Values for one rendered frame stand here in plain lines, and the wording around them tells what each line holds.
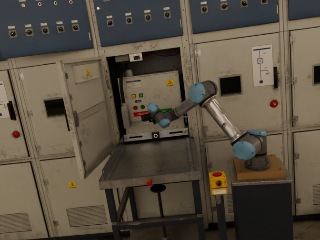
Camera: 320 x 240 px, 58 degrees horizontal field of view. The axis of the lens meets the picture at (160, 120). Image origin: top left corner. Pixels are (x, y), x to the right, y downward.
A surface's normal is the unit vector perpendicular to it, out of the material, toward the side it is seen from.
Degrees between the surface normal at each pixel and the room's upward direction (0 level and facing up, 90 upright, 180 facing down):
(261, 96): 90
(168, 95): 90
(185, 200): 90
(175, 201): 90
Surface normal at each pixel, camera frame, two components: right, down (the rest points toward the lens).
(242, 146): -0.55, 0.35
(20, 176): -0.05, 0.23
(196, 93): -0.70, 0.14
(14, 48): 0.33, 0.17
